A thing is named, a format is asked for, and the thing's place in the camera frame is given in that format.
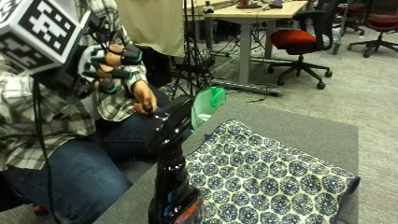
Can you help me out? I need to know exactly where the green plastic bag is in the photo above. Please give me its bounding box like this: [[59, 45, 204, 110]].
[[190, 86, 229, 132]]

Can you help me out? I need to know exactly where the black tripod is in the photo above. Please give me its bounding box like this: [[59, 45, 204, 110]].
[[168, 0, 218, 101]]

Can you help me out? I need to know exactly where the black spray bottle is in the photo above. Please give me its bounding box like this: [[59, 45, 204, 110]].
[[147, 94, 205, 224]]

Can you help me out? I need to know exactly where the white cube of black markers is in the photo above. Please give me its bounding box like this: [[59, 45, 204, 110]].
[[0, 0, 91, 75]]

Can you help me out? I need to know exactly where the the person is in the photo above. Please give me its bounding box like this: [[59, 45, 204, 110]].
[[0, 0, 197, 224]]

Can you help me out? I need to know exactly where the blue patterned cloth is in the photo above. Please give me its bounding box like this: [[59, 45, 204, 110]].
[[184, 119, 362, 224]]

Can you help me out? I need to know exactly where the wooden desk with grey legs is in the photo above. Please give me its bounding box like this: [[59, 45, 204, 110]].
[[202, 0, 312, 98]]

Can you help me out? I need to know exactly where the red office chair black back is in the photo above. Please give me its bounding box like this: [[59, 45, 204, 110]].
[[346, 0, 398, 59], [266, 0, 346, 91]]

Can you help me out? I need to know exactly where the small orange object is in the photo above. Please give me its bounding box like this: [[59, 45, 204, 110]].
[[31, 203, 51, 217]]

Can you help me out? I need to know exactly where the black glove cable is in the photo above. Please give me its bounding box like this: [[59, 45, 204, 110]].
[[31, 77, 60, 224]]

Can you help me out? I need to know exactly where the black floor cable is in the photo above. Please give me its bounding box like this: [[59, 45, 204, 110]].
[[244, 92, 272, 104]]

